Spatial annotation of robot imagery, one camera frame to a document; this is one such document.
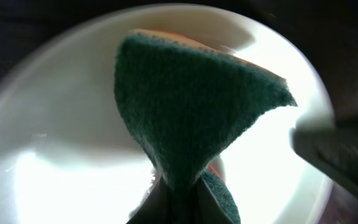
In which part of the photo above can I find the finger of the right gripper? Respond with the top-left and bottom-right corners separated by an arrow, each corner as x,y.
291,127 -> 358,199

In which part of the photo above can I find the green yellow sponge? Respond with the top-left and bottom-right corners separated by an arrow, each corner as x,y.
114,29 -> 296,223

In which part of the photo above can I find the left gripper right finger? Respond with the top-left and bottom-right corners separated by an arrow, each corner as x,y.
194,179 -> 229,224

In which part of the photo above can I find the light blue plate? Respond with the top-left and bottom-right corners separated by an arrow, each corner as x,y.
0,4 -> 333,223

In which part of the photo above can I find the round black tray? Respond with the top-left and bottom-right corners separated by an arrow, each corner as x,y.
0,0 -> 358,223

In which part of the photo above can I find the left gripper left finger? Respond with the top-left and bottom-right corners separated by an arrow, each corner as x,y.
126,178 -> 172,224

